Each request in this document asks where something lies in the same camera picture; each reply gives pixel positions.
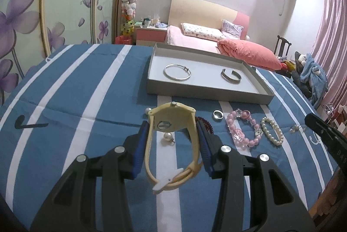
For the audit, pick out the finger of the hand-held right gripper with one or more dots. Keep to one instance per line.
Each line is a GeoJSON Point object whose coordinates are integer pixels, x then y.
{"type": "Point", "coordinates": [320, 126]}

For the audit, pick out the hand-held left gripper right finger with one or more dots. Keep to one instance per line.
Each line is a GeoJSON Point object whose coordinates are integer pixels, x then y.
{"type": "Point", "coordinates": [203, 145]}

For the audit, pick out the red trash bin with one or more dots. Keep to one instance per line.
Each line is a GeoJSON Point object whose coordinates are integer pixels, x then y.
{"type": "Point", "coordinates": [123, 39]}

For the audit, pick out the bed with beige headboard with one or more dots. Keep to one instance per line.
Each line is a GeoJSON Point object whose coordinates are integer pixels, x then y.
{"type": "Point", "coordinates": [189, 39]}

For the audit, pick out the yellow wristwatch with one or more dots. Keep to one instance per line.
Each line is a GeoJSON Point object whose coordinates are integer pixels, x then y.
{"type": "Point", "coordinates": [173, 112]}

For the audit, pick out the pearl stud earring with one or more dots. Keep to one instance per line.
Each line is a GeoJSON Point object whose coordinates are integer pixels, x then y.
{"type": "Point", "coordinates": [167, 137]}

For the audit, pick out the purple pillow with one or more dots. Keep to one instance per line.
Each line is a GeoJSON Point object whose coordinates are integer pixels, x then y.
{"type": "Point", "coordinates": [231, 29]}

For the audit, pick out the dark wooden chair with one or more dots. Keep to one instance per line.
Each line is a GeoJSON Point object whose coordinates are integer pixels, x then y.
{"type": "Point", "coordinates": [282, 45]}

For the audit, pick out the pink beige nightstand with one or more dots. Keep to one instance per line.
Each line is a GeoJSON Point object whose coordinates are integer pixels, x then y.
{"type": "Point", "coordinates": [150, 35]}

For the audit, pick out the blue white striped cloth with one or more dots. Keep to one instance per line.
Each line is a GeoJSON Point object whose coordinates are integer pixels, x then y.
{"type": "Point", "coordinates": [81, 99]}

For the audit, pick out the white patterned pillow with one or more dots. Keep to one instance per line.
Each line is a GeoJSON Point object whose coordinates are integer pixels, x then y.
{"type": "Point", "coordinates": [200, 31]}

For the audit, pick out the small pearl earring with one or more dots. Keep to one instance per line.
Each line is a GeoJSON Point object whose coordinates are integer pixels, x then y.
{"type": "Point", "coordinates": [148, 111]}

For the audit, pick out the grey shallow tray box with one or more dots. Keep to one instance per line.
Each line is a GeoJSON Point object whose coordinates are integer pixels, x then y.
{"type": "Point", "coordinates": [203, 85]}

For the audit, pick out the blue fleece garment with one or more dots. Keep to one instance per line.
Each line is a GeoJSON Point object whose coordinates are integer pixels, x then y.
{"type": "Point", "coordinates": [314, 75]}

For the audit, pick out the clear tube of plush toys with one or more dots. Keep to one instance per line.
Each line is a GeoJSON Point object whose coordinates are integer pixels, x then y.
{"type": "Point", "coordinates": [128, 4]}

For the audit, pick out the floral sliding wardrobe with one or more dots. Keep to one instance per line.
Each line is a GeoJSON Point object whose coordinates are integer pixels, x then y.
{"type": "Point", "coordinates": [67, 4]}

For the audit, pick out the pink curtain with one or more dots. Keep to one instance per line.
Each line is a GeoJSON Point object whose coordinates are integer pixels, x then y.
{"type": "Point", "coordinates": [333, 31]}

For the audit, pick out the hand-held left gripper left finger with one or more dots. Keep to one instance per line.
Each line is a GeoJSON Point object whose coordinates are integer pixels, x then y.
{"type": "Point", "coordinates": [140, 141]}

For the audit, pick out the small crystal earrings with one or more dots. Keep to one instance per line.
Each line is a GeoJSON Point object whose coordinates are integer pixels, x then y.
{"type": "Point", "coordinates": [295, 128]}

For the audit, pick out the thin silver bangle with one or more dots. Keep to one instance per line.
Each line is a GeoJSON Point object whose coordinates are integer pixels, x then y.
{"type": "Point", "coordinates": [186, 68]}

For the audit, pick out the coral quilt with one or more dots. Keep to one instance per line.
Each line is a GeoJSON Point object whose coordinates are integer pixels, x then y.
{"type": "Point", "coordinates": [249, 52]}

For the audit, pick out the dark cloth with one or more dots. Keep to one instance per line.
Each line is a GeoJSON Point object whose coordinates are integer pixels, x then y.
{"type": "Point", "coordinates": [298, 77]}

